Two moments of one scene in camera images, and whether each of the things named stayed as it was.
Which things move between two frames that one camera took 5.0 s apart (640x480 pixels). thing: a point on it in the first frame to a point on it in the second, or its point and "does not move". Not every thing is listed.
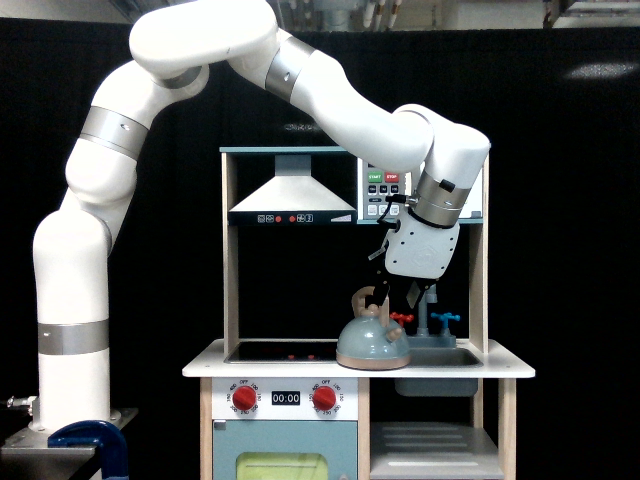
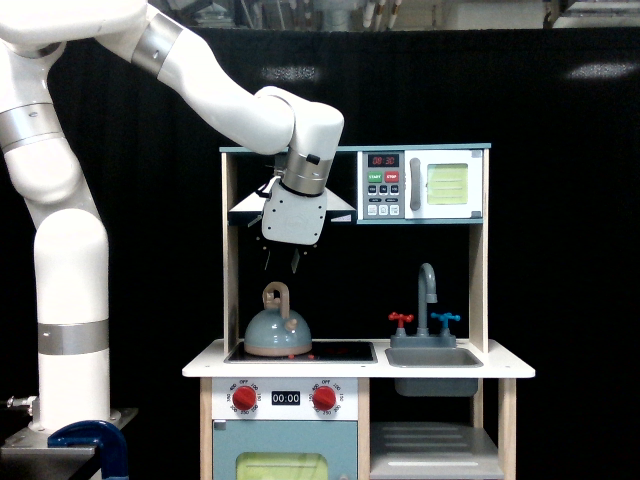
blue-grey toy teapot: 371,342 to 278,331
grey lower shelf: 433,450 does not move
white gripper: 418,251 to 292,217
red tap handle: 402,318 does not move
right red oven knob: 324,398 does not move
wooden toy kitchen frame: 355,348 does not move
